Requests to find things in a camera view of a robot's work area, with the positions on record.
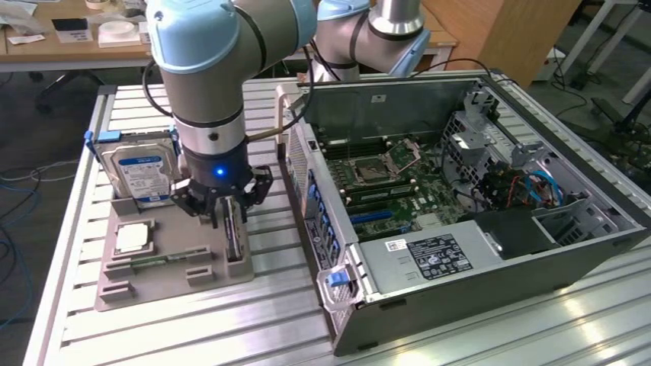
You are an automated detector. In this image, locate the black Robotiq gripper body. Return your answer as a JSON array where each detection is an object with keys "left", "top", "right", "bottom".
[{"left": 181, "top": 141, "right": 253, "bottom": 197}]

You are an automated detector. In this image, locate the graphics card with black fan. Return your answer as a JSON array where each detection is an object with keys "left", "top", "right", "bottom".
[{"left": 216, "top": 194, "right": 246, "bottom": 265}]

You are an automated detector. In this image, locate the hard disk in blue carrier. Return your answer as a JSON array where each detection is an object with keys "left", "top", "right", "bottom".
[{"left": 84, "top": 125, "right": 186, "bottom": 210}]

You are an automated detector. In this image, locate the silver CPU chip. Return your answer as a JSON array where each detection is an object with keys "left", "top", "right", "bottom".
[{"left": 113, "top": 223, "right": 152, "bottom": 253}]

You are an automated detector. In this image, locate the green RAM stick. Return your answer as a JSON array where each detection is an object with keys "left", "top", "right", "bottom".
[
  {"left": 128, "top": 253, "right": 186, "bottom": 268},
  {"left": 344, "top": 184, "right": 417, "bottom": 202}
]

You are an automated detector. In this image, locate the grey plastic parts rack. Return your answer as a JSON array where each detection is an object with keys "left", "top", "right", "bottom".
[{"left": 93, "top": 182, "right": 254, "bottom": 313}]

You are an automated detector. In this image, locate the CPU socket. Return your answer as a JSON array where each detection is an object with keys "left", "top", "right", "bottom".
[{"left": 349, "top": 156, "right": 393, "bottom": 183}]

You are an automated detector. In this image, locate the blue expansion slot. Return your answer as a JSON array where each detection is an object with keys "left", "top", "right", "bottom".
[{"left": 349, "top": 210, "right": 393, "bottom": 226}]

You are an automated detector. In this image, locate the green motherboard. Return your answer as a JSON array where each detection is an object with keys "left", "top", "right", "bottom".
[{"left": 312, "top": 129, "right": 479, "bottom": 242}]

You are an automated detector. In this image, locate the open metal socket cover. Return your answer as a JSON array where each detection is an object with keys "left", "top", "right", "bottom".
[{"left": 385, "top": 137, "right": 424, "bottom": 164}]

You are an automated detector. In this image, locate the small silver chipset heatsink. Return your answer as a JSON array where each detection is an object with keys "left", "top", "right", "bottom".
[{"left": 413, "top": 214, "right": 444, "bottom": 233}]

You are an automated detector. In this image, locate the grey power supply unit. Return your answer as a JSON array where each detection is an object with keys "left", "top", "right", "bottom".
[{"left": 353, "top": 220, "right": 505, "bottom": 303}]

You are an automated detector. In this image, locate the white box with round insert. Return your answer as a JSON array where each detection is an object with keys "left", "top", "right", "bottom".
[{"left": 96, "top": 21, "right": 144, "bottom": 49}]

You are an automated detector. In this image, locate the wooden desk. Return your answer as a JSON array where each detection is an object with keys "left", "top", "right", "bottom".
[{"left": 0, "top": 0, "right": 460, "bottom": 83}]

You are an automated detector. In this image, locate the metal disk bay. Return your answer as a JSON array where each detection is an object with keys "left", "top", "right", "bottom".
[{"left": 439, "top": 109, "right": 516, "bottom": 181}]

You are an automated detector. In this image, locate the black and white box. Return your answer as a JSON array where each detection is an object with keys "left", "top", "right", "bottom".
[{"left": 49, "top": 18, "right": 96, "bottom": 44}]

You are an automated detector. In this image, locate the open black PC case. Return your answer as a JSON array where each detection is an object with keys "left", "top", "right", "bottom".
[{"left": 273, "top": 68, "right": 651, "bottom": 358}]

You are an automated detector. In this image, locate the clear plastic bag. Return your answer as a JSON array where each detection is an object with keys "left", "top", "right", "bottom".
[{"left": 0, "top": 1, "right": 49, "bottom": 34}]

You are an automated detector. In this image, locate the wooden cabinet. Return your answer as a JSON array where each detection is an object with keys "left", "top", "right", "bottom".
[{"left": 421, "top": 0, "right": 584, "bottom": 89}]

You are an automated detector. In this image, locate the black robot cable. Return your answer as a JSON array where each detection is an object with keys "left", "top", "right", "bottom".
[{"left": 141, "top": 44, "right": 314, "bottom": 135}]

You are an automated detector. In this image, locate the grey floor cable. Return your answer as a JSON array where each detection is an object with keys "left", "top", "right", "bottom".
[{"left": 0, "top": 158, "right": 78, "bottom": 183}]

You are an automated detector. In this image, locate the blue floor cable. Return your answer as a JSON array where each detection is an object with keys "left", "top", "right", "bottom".
[{"left": 0, "top": 181, "right": 42, "bottom": 329}]

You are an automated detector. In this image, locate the red wire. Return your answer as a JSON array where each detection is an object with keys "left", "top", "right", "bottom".
[{"left": 507, "top": 174, "right": 525, "bottom": 207}]

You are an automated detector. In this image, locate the black power cable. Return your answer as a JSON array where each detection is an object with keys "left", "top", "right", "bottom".
[{"left": 415, "top": 58, "right": 511, "bottom": 84}]

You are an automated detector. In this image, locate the blue wire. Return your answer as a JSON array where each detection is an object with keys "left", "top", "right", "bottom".
[{"left": 524, "top": 170, "right": 564, "bottom": 210}]

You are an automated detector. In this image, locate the white desk frame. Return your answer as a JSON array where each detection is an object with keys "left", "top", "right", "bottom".
[{"left": 552, "top": 0, "right": 651, "bottom": 104}]

